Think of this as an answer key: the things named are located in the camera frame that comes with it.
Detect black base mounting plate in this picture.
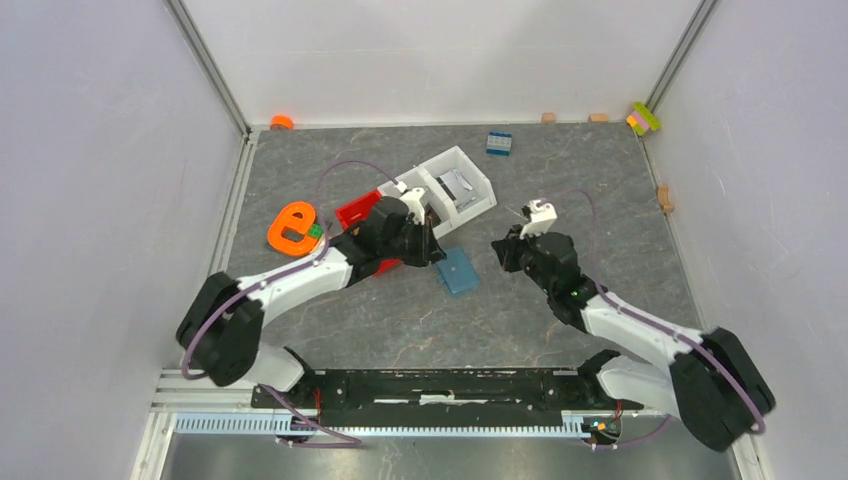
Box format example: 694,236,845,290
283,368,643,428

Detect blue lego brick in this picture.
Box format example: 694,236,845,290
486,132,513,156

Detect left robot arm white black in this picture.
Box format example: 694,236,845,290
175,187,446,408

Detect green toy brick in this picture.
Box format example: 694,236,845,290
307,224,324,239

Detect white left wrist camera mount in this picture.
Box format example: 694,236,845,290
395,181,426,225

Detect green pink stacked bricks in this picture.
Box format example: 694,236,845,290
625,102,662,137

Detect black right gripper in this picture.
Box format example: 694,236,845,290
491,222,555,296

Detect clear plastic packet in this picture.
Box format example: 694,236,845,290
454,190,478,212

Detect orange round cap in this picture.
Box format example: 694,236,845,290
269,115,294,130

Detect aluminium frame rail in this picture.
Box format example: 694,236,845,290
150,369,751,439

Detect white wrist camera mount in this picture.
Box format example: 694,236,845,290
395,181,426,225
519,199,558,239

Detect white plastic bin with packet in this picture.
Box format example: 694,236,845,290
415,146,497,238

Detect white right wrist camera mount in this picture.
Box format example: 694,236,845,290
519,199,558,239

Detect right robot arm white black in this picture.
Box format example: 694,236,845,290
491,225,777,452

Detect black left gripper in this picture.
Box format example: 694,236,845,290
379,215,447,268

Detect orange letter e toy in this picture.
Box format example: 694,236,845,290
266,201,320,257

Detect curved wooden piece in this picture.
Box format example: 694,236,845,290
656,185,675,215

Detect red plastic bin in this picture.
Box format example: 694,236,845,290
335,190,400,277

